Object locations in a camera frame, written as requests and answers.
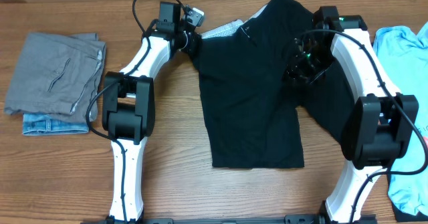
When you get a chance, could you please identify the folded grey shorts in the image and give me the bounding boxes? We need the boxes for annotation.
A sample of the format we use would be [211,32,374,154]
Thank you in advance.
[4,32,106,123]

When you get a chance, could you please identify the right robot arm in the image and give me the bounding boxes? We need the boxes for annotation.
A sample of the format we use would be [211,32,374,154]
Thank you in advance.
[283,6,419,223]

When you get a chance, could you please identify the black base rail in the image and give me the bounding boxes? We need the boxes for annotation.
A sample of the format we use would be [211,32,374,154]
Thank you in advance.
[80,212,377,224]

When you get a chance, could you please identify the black garment under shirt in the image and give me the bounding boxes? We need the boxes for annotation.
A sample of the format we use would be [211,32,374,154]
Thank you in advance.
[391,203,428,223]

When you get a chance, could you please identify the light blue shirt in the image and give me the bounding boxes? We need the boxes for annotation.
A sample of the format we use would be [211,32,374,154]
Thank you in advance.
[372,20,428,217]

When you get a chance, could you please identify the black shorts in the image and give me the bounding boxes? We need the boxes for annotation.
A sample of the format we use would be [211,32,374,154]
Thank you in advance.
[193,0,354,169]

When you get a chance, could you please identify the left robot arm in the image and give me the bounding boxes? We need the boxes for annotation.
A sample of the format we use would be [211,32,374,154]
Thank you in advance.
[102,2,205,223]

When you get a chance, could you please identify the folded blue jeans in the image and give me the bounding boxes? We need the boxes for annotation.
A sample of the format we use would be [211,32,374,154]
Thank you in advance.
[22,114,89,136]

